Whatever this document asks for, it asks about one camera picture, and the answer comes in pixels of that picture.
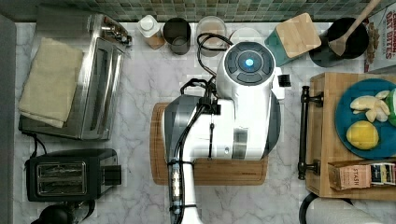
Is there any stainless steel toaster oven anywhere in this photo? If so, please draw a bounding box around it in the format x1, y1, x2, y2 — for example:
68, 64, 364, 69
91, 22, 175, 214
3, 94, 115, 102
19, 9, 132, 140

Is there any black two-slot toaster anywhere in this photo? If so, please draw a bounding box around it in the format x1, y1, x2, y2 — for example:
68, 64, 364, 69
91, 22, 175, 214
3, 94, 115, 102
25, 148, 121, 202

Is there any white cap bottle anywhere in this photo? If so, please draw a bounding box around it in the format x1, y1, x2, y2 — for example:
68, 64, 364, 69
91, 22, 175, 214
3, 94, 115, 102
137, 15, 164, 49

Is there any black utensil holder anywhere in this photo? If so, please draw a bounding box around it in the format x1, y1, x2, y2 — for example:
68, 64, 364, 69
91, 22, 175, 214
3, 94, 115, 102
308, 17, 370, 68

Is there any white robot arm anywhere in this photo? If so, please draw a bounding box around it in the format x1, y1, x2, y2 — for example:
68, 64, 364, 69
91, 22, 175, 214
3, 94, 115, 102
162, 41, 281, 224

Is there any black drawer handle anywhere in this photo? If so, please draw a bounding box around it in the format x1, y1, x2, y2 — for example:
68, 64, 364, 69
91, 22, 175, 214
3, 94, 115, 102
297, 86, 324, 180

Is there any dark grey cup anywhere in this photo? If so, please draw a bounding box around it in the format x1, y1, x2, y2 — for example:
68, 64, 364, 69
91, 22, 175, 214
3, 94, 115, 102
163, 18, 191, 55

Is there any toaster oven power cord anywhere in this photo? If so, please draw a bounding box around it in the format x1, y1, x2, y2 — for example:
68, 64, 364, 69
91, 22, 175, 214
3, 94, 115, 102
21, 132, 48, 159

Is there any cinnamon oat bites cereal box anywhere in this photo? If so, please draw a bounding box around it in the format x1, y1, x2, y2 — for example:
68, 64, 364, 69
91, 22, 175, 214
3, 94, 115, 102
364, 4, 396, 74

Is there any blue plate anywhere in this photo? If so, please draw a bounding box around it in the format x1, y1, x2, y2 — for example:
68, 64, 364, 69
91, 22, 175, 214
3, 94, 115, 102
334, 78, 396, 160

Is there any wooden spoon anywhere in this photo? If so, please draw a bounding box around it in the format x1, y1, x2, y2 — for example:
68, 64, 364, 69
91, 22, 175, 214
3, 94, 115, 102
329, 0, 382, 56

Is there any white lidded bowl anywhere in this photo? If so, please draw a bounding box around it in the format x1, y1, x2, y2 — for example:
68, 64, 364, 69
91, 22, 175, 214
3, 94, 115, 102
230, 27, 263, 45

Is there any pale ginger root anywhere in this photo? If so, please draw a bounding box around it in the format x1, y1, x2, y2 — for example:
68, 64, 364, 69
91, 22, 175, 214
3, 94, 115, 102
349, 91, 390, 122

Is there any stash tea box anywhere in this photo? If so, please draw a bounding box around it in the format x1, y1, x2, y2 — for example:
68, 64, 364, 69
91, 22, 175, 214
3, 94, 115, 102
328, 159, 395, 190

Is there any black kettle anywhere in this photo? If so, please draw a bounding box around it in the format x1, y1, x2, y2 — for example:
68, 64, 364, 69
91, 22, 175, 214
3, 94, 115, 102
31, 200, 95, 224

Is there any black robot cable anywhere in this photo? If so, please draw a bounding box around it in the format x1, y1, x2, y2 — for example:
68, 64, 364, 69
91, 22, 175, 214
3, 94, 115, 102
166, 32, 234, 224

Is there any green vegetable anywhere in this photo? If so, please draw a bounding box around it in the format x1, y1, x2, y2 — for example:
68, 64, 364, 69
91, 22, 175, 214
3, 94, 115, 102
386, 89, 396, 126

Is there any beige folded towel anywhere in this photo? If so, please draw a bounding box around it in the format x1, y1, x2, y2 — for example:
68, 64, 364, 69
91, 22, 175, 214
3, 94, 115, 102
19, 37, 83, 128

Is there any teal box with wooden lid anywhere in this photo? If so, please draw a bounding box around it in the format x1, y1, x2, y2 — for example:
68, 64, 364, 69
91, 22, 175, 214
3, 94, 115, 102
264, 13, 321, 67

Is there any wooden cutting board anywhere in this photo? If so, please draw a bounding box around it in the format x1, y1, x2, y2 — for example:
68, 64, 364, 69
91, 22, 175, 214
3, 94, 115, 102
149, 103, 268, 186

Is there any clear glass jar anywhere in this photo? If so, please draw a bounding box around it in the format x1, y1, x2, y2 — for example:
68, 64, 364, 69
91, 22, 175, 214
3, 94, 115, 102
196, 16, 227, 57

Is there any yellow lemon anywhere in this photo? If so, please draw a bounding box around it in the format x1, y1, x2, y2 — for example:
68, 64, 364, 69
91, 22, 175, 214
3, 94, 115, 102
346, 120, 379, 150

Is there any wooden drawer cabinet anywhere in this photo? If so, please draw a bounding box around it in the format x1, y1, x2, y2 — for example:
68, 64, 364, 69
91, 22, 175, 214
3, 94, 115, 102
305, 72, 396, 201

